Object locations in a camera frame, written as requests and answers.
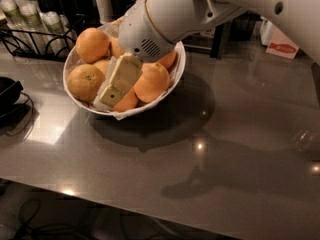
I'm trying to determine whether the white bowl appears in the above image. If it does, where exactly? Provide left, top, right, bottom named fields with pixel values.
left=63, top=42, right=186, bottom=120

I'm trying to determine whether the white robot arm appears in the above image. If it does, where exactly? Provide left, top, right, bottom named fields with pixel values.
left=99, top=0, right=320, bottom=107

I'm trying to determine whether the white cup of sticks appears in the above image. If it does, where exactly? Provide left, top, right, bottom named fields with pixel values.
left=96, top=0, right=113, bottom=24

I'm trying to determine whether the black wire rack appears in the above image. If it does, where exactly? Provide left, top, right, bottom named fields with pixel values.
left=0, top=14, right=84, bottom=61

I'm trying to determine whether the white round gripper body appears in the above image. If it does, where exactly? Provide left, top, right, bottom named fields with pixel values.
left=118, top=0, right=175, bottom=62

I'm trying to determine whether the black floor cable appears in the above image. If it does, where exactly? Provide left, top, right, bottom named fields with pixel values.
left=9, top=197, right=101, bottom=240

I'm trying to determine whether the red white card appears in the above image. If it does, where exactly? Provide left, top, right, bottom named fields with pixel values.
left=266, top=28, right=299, bottom=59

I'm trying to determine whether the black dish left edge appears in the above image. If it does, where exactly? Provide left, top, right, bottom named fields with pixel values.
left=0, top=77, right=34, bottom=121

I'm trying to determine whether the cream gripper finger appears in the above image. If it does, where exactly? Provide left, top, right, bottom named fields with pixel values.
left=110, top=53, right=143, bottom=105
left=93, top=56, right=118, bottom=111

